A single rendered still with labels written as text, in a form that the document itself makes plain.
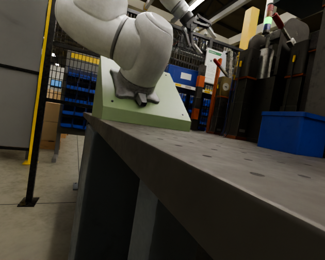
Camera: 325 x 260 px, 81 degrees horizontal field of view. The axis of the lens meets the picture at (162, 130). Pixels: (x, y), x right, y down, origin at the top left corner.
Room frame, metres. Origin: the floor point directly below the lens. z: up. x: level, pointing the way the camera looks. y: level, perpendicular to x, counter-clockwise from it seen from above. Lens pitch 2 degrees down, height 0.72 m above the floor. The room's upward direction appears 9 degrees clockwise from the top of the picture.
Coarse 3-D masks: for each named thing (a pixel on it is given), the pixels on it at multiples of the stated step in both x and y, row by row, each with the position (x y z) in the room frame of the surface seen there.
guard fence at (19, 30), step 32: (0, 0) 2.02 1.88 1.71; (32, 0) 2.14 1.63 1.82; (0, 32) 2.04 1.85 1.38; (32, 32) 2.15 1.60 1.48; (0, 64) 2.04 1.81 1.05; (32, 64) 2.17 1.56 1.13; (0, 96) 2.06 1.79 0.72; (32, 96) 2.19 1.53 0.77; (0, 128) 2.08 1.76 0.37; (32, 128) 2.18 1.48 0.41
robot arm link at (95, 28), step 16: (64, 0) 0.58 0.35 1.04; (80, 0) 0.58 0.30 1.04; (96, 0) 0.58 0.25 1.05; (112, 0) 0.59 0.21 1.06; (64, 16) 0.59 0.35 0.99; (80, 16) 0.59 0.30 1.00; (96, 16) 0.59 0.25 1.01; (112, 16) 0.60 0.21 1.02; (80, 32) 0.61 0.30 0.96; (96, 32) 0.60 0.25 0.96; (112, 32) 0.61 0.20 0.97; (96, 48) 0.64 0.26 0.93; (112, 48) 0.63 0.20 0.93
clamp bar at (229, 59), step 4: (228, 52) 1.18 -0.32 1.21; (232, 52) 1.18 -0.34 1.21; (228, 56) 1.19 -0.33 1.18; (232, 56) 1.18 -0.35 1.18; (228, 60) 1.19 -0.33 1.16; (232, 60) 1.18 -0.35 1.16; (228, 64) 1.18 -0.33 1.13; (232, 64) 1.18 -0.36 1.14; (228, 68) 1.18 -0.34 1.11; (228, 72) 1.18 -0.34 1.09; (228, 76) 1.18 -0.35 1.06
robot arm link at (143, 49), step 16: (144, 16) 0.60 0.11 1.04; (160, 16) 0.66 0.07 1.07; (128, 32) 0.61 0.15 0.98; (144, 32) 0.60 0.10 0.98; (160, 32) 0.60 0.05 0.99; (128, 48) 0.62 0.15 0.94; (144, 48) 0.62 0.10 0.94; (160, 48) 0.62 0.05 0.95; (128, 64) 0.66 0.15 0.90; (144, 64) 0.65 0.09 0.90; (160, 64) 0.66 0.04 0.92; (128, 80) 0.70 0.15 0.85; (144, 80) 0.69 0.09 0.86
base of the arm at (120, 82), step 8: (112, 72) 0.78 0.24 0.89; (120, 72) 0.72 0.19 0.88; (120, 80) 0.72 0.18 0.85; (120, 88) 0.71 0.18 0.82; (128, 88) 0.71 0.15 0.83; (136, 88) 0.71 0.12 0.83; (144, 88) 0.72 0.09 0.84; (152, 88) 0.75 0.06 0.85; (120, 96) 0.69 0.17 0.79; (128, 96) 0.71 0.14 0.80; (136, 96) 0.72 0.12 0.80; (144, 96) 0.71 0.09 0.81; (152, 96) 0.76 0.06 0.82; (144, 104) 0.72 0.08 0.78
